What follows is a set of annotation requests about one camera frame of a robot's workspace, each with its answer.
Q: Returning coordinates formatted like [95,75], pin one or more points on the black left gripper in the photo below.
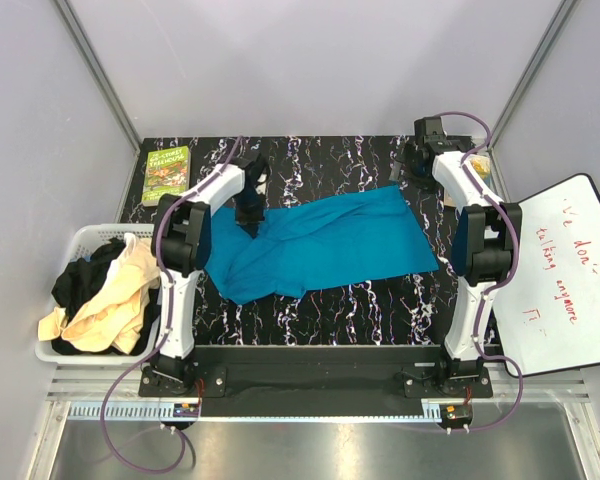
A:
[250,223]

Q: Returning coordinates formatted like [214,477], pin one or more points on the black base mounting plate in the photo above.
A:
[275,382]

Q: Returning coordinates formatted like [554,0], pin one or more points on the black t-shirt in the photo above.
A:
[85,272]

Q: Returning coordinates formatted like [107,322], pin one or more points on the cream t-shirt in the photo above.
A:
[115,300]

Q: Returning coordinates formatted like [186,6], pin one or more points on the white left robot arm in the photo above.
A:
[182,245]

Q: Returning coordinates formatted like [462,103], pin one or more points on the blue t-shirt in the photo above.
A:
[333,242]

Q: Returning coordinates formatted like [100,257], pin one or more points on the white whiteboard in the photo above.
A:
[548,316]

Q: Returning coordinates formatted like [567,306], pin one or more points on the Brideshead Revisited paperback book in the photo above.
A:
[448,200]

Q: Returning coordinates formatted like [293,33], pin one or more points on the green Treehouse paperback book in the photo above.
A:
[167,172]

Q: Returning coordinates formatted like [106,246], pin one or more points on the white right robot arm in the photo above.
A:
[484,253]

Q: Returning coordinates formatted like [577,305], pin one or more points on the white laundry basket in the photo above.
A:
[105,309]

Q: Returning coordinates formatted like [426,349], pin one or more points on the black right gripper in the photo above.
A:
[426,184]

